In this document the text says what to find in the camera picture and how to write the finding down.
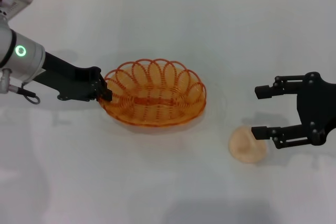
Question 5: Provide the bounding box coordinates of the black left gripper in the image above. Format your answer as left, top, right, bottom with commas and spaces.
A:
33, 50, 113, 103

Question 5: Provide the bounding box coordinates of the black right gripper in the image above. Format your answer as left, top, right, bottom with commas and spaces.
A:
251, 71, 336, 150

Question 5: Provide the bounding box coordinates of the orange wire basket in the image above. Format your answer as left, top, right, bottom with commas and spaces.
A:
98, 58, 207, 127

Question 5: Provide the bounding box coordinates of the beige bread bun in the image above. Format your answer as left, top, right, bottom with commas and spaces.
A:
228, 126, 268, 164

